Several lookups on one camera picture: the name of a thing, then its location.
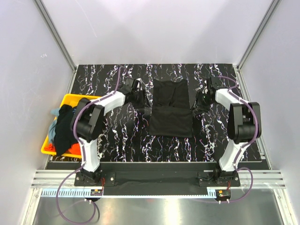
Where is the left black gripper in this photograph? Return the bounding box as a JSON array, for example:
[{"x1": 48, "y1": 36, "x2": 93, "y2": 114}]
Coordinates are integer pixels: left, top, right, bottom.
[{"x1": 132, "y1": 89, "x2": 150, "y2": 110}]

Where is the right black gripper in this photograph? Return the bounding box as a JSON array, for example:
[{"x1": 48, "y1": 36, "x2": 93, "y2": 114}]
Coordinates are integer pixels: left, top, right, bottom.
[{"x1": 190, "y1": 90, "x2": 214, "y2": 114}]

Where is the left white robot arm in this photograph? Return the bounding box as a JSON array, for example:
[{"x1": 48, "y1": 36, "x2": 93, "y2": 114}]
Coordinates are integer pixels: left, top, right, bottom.
[{"x1": 70, "y1": 78, "x2": 150, "y2": 186}]

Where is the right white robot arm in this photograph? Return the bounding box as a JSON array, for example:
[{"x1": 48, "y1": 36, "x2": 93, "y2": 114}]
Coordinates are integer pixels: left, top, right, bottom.
[{"x1": 192, "y1": 76, "x2": 262, "y2": 186}]

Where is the orange t-shirt in bin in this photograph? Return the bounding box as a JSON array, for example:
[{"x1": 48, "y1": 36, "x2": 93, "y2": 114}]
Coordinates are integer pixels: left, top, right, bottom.
[{"x1": 44, "y1": 143, "x2": 81, "y2": 156}]

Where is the black t-shirt with blue print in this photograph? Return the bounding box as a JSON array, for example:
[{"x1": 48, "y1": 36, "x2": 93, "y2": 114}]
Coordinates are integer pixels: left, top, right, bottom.
[{"x1": 54, "y1": 105, "x2": 78, "y2": 156}]

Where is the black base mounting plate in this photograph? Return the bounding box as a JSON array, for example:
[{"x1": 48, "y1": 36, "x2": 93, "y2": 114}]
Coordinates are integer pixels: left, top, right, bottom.
[{"x1": 75, "y1": 162, "x2": 240, "y2": 197}]

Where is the grey-blue t-shirt in bin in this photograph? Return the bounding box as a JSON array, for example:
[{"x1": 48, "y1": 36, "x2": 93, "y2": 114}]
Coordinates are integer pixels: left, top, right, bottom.
[{"x1": 48, "y1": 108, "x2": 60, "y2": 145}]

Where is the right small connector box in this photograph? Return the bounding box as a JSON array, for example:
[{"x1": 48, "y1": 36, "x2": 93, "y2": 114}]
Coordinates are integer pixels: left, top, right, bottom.
[{"x1": 217, "y1": 189, "x2": 231, "y2": 198}]

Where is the small connector box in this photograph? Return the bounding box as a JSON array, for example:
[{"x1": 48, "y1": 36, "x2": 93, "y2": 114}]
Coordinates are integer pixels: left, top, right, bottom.
[
  {"x1": 90, "y1": 189, "x2": 103, "y2": 197},
  {"x1": 217, "y1": 189, "x2": 231, "y2": 198}
]

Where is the left small connector box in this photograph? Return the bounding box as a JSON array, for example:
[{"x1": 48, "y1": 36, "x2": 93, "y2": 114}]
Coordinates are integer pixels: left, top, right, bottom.
[{"x1": 90, "y1": 189, "x2": 103, "y2": 197}]

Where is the left aluminium frame post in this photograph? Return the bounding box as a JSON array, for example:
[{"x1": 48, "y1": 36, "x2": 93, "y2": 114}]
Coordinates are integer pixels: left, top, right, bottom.
[{"x1": 33, "y1": 0, "x2": 77, "y2": 72}]

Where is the aluminium frame post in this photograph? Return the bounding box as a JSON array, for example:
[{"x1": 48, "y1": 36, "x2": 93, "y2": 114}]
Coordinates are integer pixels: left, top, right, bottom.
[
  {"x1": 236, "y1": 0, "x2": 281, "y2": 70},
  {"x1": 33, "y1": 0, "x2": 77, "y2": 72}
]

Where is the right aluminium frame post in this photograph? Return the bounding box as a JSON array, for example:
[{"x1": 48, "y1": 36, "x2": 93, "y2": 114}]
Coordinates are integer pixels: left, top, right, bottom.
[{"x1": 236, "y1": 0, "x2": 281, "y2": 70}]

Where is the aluminium front rail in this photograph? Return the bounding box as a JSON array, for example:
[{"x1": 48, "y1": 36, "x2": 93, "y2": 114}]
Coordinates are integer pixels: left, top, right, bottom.
[{"x1": 31, "y1": 170, "x2": 285, "y2": 189}]

